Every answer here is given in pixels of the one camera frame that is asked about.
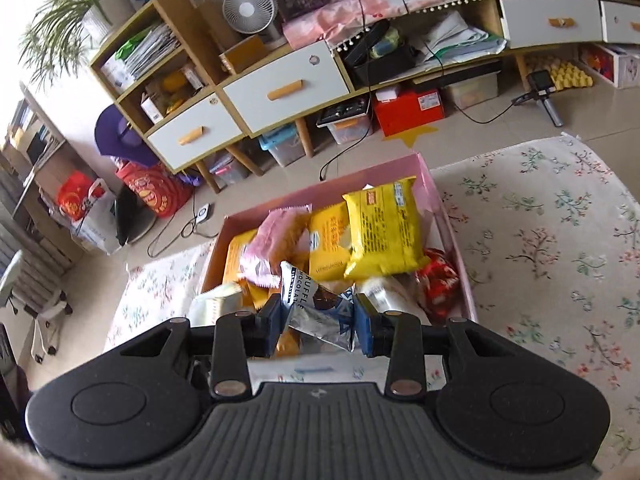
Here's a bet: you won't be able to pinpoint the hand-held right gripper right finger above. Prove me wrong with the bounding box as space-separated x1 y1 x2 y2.
353 294 521 400

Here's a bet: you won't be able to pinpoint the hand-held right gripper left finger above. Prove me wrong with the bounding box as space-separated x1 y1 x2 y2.
122 294 283 400

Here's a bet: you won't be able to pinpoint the gold bar snack packet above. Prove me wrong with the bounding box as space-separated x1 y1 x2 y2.
245 280 282 311

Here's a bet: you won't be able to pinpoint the dark silver chocolate packet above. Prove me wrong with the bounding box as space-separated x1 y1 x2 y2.
279 260 372 352

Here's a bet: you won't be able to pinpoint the white printed snack packet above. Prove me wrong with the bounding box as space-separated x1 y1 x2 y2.
360 275 432 327

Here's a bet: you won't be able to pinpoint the red snack packet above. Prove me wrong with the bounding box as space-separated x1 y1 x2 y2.
415 249 462 322

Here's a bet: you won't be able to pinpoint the pink puffed rice packet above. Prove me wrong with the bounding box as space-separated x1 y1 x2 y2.
239 207 312 288

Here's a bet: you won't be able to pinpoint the yellow black-text snack packet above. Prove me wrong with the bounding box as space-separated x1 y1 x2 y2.
342 176 432 279

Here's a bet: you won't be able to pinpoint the pink cardboard box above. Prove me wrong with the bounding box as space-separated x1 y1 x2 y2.
200 154 480 361

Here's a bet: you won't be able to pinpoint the small clear plastic bin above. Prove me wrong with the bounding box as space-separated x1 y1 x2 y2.
204 152 252 187

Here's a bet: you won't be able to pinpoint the black flat panel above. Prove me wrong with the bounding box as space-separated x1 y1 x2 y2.
115 184 157 247

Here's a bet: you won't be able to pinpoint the blue lid plastic bin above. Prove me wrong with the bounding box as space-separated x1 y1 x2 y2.
258 125 307 169

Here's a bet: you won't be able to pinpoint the red gift bag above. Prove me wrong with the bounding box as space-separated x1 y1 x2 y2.
115 160 194 219

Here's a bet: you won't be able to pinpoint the floral tablecloth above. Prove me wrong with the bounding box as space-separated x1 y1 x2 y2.
102 132 640 441

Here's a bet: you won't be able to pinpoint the bin with black lid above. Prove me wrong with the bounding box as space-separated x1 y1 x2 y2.
315 99 374 147

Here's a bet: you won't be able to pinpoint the white drawer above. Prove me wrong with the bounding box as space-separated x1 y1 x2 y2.
599 0 640 46
499 0 604 51
146 94 244 172
221 41 352 136

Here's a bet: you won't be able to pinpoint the red cardboard box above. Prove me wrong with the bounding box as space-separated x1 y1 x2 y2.
372 89 447 137

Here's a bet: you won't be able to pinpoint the white red shopping bag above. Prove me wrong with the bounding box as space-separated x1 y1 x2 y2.
54 170 122 255

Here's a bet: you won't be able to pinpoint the white office chair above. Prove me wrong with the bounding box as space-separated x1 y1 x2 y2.
0 249 74 363

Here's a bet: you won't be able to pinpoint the purple hat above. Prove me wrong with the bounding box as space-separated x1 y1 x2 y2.
94 104 160 169

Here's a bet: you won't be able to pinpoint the small white box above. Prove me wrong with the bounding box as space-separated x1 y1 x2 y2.
140 92 166 123

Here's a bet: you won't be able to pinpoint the wooden shelf cabinet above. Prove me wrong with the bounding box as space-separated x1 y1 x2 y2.
89 0 353 195

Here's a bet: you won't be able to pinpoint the clear storage bin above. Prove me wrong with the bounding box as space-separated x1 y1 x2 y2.
442 71 501 112

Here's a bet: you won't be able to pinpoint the black storage box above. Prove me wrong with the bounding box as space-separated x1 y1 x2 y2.
341 19 420 87

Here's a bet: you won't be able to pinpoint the orange cardboard box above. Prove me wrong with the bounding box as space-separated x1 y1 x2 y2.
218 35 269 75

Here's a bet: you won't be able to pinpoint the loose paper pile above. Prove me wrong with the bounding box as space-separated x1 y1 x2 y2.
414 10 509 65

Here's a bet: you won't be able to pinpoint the cluttered wooden desk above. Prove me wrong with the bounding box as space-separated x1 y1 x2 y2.
0 80 68 211

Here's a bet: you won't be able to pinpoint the stacked paper folders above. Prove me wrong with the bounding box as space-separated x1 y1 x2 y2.
114 22 182 81

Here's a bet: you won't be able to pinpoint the white desk fan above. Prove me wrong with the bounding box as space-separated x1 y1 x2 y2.
221 0 282 46

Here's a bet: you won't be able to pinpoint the yellow egg tray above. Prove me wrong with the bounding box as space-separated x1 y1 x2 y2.
526 56 594 90

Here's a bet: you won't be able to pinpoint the white red toy box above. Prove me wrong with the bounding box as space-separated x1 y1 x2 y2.
579 44 640 90

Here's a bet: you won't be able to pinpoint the potted green plant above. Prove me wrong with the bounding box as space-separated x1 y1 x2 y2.
19 0 137 88

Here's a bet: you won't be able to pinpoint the black camera on tripod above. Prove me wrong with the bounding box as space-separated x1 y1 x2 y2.
511 70 566 128

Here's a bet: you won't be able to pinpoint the black cable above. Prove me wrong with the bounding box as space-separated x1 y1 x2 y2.
317 0 376 182
382 0 531 125

